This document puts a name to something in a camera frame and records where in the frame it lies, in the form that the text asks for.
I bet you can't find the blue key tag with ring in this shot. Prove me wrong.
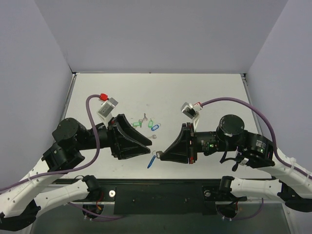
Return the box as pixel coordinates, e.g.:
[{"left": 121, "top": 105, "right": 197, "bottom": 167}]
[{"left": 147, "top": 155, "right": 156, "bottom": 169}]

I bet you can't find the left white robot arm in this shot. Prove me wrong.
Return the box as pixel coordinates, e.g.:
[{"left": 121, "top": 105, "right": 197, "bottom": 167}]
[{"left": 0, "top": 114, "right": 152, "bottom": 232}]

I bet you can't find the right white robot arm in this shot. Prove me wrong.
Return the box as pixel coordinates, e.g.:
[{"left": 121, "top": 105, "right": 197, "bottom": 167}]
[{"left": 159, "top": 115, "right": 312, "bottom": 213}]

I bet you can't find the green key tag left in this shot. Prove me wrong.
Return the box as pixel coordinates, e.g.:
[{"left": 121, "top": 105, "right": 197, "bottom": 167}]
[{"left": 132, "top": 119, "right": 143, "bottom": 128}]

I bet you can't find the green key tag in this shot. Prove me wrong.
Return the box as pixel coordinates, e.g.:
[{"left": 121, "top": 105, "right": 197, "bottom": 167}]
[
  {"left": 148, "top": 119, "right": 154, "bottom": 128},
  {"left": 132, "top": 119, "right": 143, "bottom": 128}
]

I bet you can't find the green key tag right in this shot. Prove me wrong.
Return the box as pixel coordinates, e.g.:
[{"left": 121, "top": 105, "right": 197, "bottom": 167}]
[{"left": 148, "top": 119, "right": 154, "bottom": 128}]

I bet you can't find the blue key tag upper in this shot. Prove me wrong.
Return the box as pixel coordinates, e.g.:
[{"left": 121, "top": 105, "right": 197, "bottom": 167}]
[{"left": 151, "top": 124, "right": 159, "bottom": 131}]

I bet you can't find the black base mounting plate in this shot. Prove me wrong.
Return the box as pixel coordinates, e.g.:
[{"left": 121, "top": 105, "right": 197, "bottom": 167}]
[{"left": 68, "top": 178, "right": 247, "bottom": 216}]

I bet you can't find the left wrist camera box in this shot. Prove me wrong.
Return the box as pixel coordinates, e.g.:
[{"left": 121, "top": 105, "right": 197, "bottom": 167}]
[{"left": 97, "top": 97, "right": 118, "bottom": 127}]

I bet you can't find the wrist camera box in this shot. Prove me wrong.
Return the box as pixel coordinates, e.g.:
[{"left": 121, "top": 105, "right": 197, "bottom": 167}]
[
  {"left": 181, "top": 102, "right": 202, "bottom": 132},
  {"left": 97, "top": 97, "right": 118, "bottom": 127}
]

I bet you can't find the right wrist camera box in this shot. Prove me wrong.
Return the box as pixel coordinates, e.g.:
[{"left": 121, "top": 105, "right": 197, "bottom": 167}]
[{"left": 181, "top": 102, "right": 202, "bottom": 132}]

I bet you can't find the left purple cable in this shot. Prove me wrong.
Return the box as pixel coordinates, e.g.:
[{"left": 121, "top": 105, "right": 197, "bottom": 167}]
[{"left": 0, "top": 93, "right": 125, "bottom": 222}]

